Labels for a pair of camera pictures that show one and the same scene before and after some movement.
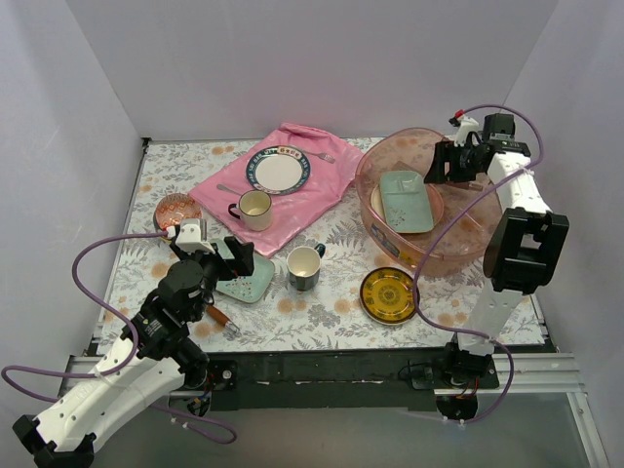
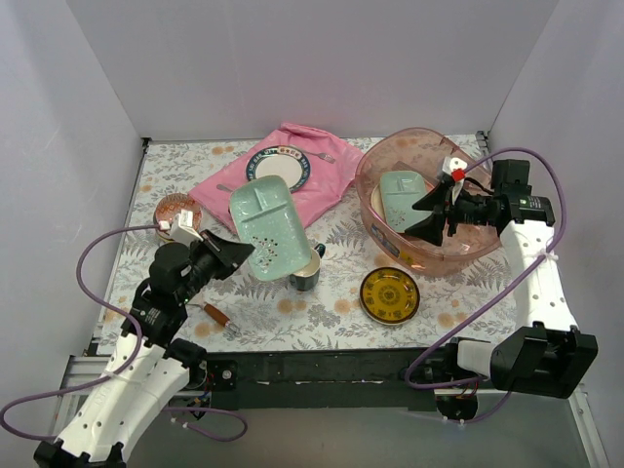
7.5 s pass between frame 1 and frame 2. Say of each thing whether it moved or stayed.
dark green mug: stayed
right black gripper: moved
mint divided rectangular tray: stayed
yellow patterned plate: stayed
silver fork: stayed
